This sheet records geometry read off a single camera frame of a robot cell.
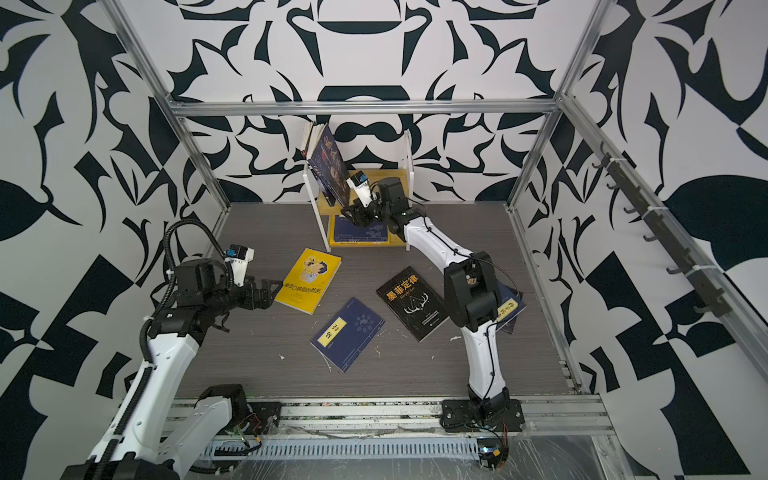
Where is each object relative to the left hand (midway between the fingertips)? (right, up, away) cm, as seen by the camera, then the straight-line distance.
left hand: (264, 276), depth 77 cm
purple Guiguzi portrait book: (+15, +31, +7) cm, 35 cm away
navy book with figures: (+18, +12, +25) cm, 33 cm away
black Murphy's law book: (+39, -10, +14) cm, 43 cm away
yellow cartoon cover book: (+6, -5, +19) cm, 21 cm away
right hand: (+20, +20, +12) cm, 31 cm away
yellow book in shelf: (+13, +8, +25) cm, 29 cm away
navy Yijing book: (+20, -19, +10) cm, 29 cm away
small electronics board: (+56, -40, -6) cm, 69 cm away
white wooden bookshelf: (+12, +19, +13) cm, 26 cm away
